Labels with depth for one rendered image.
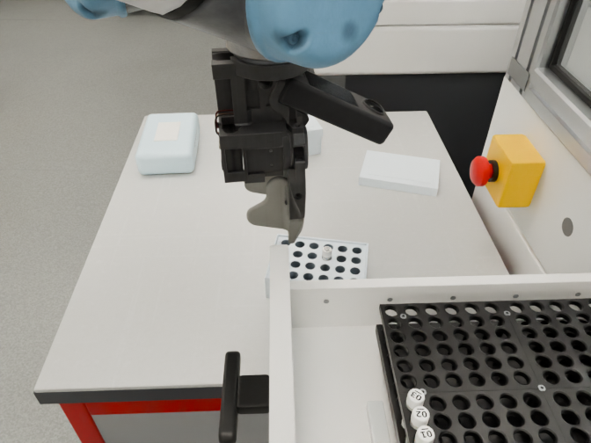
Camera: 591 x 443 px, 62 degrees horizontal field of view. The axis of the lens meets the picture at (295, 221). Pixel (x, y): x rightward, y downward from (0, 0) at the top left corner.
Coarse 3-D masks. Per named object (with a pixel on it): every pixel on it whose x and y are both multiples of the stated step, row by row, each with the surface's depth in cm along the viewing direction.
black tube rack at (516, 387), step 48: (384, 336) 46; (432, 336) 42; (480, 336) 46; (528, 336) 46; (576, 336) 43; (432, 384) 42; (480, 384) 42; (528, 384) 39; (576, 384) 38; (480, 432) 36; (528, 432) 36; (576, 432) 39
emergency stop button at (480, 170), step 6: (480, 156) 64; (474, 162) 65; (480, 162) 64; (486, 162) 64; (474, 168) 65; (480, 168) 64; (486, 168) 63; (474, 174) 65; (480, 174) 64; (486, 174) 63; (474, 180) 65; (480, 180) 64; (486, 180) 64
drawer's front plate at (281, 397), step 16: (272, 256) 45; (288, 256) 46; (272, 272) 44; (288, 272) 44; (272, 288) 42; (288, 288) 42; (272, 304) 41; (288, 304) 41; (272, 320) 40; (288, 320) 40; (272, 336) 39; (288, 336) 39; (272, 352) 37; (288, 352) 37; (272, 368) 36; (288, 368) 36; (272, 384) 35; (288, 384) 35; (272, 400) 34; (288, 400) 34; (272, 416) 34; (288, 416) 34; (272, 432) 33; (288, 432) 33
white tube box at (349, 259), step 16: (304, 240) 67; (320, 240) 67; (336, 240) 66; (304, 256) 64; (320, 256) 64; (336, 256) 64; (352, 256) 64; (304, 272) 62; (320, 272) 62; (336, 272) 62; (352, 272) 64
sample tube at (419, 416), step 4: (416, 408) 36; (420, 408) 36; (424, 408) 36; (412, 412) 36; (416, 412) 35; (420, 412) 35; (424, 412) 35; (428, 412) 35; (412, 416) 35; (416, 416) 35; (420, 416) 35; (424, 416) 35; (428, 416) 35; (412, 420) 36; (416, 420) 35; (420, 420) 35; (424, 420) 35; (412, 424) 36; (416, 424) 35; (420, 424) 35; (424, 424) 35; (416, 428) 36
